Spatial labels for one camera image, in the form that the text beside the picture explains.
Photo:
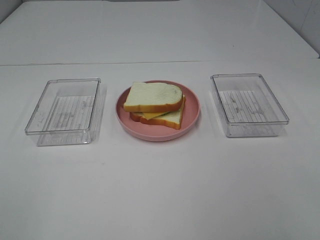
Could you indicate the bread slice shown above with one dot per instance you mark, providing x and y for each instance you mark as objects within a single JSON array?
[
  {"x": 153, "y": 97},
  {"x": 169, "y": 119}
]

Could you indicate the clear plastic tray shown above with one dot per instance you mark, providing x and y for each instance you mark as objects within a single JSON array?
[
  {"x": 246, "y": 106},
  {"x": 67, "y": 113}
]

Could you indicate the left clear plastic tray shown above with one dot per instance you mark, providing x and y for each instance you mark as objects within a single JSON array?
[{"x": 67, "y": 113}]

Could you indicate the yellow cheese slice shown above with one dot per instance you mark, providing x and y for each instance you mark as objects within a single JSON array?
[{"x": 151, "y": 115}]

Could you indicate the right clear plastic tray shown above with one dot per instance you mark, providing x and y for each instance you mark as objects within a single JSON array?
[{"x": 246, "y": 106}]

